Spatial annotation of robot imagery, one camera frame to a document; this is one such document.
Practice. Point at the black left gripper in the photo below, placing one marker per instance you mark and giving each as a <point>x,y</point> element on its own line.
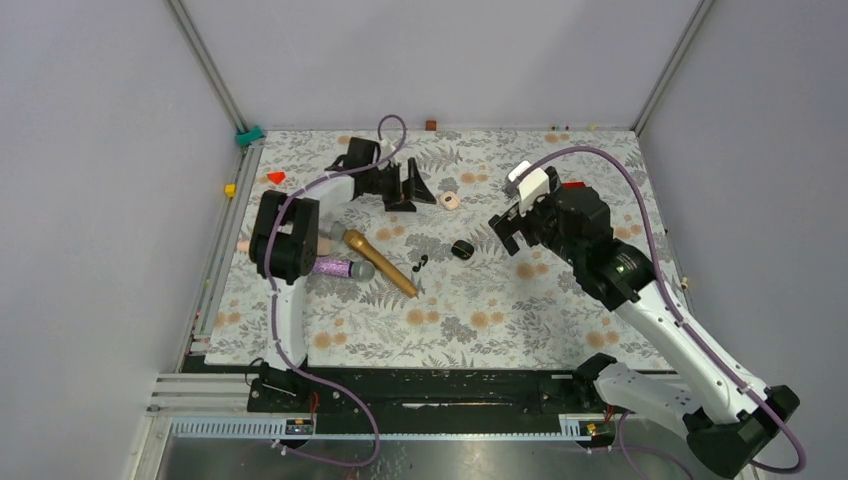
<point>413,188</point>

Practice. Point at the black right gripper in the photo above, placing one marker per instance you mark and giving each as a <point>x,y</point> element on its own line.
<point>506,228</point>

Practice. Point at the cream earbud charging case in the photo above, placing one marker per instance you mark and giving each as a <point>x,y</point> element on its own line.
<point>449,201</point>

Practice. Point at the black earbud charging case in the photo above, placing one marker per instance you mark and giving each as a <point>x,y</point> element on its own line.
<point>462,249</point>

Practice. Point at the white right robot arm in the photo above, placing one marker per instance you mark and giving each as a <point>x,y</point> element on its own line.
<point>726,414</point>

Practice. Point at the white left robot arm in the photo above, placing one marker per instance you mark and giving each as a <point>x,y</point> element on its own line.
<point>284,242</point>

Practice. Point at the gold microphone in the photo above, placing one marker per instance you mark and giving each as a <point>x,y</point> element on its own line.
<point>359,243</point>

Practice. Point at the silver microphone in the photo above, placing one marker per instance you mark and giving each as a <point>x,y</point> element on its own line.
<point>332,230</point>

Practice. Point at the purple glitter microphone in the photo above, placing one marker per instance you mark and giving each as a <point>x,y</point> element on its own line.
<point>343,268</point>

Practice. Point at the pink microphone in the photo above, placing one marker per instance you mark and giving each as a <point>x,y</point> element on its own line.
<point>324,246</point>

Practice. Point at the red triangular block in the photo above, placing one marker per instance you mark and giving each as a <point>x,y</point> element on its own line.
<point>276,177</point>

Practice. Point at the teal curved block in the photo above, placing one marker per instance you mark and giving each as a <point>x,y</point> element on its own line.
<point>248,137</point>

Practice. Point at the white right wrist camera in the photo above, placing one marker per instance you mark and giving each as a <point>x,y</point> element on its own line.
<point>528,184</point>

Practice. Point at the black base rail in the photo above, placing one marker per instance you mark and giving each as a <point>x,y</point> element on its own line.
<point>425,401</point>

